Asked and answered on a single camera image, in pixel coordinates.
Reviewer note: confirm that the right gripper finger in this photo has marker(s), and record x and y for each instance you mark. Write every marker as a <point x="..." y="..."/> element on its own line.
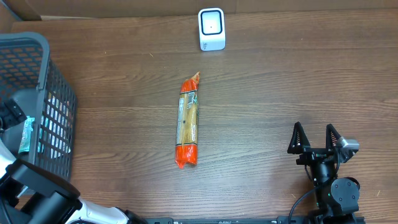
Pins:
<point x="331" y="136"/>
<point x="299" y="142"/>

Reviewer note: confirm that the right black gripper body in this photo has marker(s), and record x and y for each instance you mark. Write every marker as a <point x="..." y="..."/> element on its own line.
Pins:
<point x="311" y="155"/>

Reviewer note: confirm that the long orange snack package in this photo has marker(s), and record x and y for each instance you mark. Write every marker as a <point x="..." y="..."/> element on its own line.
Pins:
<point x="186" y="147"/>

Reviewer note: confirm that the teal snack packet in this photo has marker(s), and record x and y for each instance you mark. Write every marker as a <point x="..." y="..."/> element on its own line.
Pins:
<point x="28" y="128"/>

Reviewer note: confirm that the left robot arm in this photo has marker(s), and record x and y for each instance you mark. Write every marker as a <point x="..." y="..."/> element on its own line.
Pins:
<point x="55" y="199"/>

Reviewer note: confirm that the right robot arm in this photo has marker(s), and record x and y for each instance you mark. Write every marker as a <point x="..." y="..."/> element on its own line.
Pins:
<point x="336" y="198"/>

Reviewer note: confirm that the white barcode scanner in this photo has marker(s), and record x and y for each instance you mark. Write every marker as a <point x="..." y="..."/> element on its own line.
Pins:
<point x="211" y="29"/>

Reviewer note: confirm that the grey plastic mesh basket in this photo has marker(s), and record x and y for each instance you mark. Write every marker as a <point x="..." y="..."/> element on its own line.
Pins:
<point x="31" y="79"/>

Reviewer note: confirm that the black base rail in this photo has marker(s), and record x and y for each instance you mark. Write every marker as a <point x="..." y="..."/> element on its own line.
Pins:
<point x="278" y="220"/>

